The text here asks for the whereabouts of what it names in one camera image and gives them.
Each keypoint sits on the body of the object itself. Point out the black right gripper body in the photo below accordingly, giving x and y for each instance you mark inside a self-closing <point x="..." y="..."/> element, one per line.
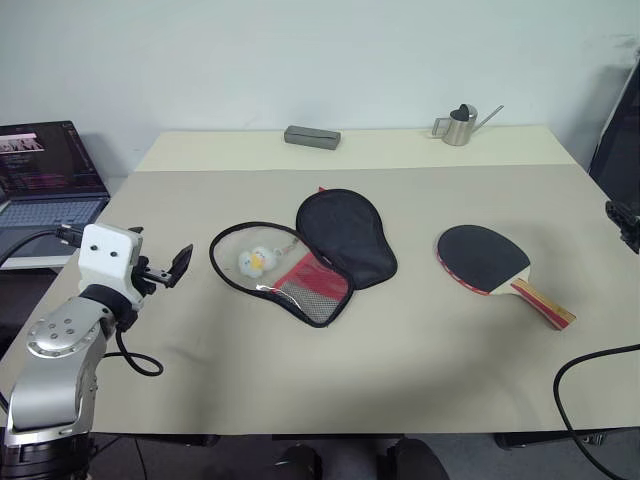
<point x="622" y="214"/>

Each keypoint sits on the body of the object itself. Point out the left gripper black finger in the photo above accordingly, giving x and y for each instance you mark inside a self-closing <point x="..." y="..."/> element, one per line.
<point x="181" y="262"/>
<point x="136" y="231"/>

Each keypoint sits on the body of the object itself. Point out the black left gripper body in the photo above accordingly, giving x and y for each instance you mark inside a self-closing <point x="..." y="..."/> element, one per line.
<point x="150" y="277"/>

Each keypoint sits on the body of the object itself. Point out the black rubber table tennis paddle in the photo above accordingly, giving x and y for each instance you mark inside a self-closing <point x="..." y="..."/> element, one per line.
<point x="480" y="255"/>

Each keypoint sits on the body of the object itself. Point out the black and red paddle case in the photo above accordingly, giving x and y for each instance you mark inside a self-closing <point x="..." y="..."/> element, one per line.
<point x="345" y="235"/>

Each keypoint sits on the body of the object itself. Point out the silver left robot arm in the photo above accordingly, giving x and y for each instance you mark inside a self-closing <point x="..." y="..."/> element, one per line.
<point x="55" y="380"/>

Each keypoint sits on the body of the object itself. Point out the open blue laptop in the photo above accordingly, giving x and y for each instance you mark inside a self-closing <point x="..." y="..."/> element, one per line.
<point x="50" y="210"/>

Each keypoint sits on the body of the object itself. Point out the white side desk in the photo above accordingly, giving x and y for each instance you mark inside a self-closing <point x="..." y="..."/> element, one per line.
<point x="30" y="263"/>

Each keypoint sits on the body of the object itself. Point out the grey rectangular box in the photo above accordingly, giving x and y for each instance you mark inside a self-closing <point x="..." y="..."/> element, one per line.
<point x="310" y="137"/>

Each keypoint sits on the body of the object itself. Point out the small metal watering can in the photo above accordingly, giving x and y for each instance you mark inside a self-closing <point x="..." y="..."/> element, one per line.
<point x="460" y="131"/>

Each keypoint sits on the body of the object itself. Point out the dark rounded shape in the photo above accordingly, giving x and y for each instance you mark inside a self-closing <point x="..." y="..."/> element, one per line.
<point x="300" y="462"/>

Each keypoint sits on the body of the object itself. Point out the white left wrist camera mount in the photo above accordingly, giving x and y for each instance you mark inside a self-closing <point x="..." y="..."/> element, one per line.
<point x="105" y="255"/>

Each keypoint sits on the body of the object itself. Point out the black table frame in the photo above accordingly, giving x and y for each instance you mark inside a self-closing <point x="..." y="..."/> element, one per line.
<point x="545" y="440"/>

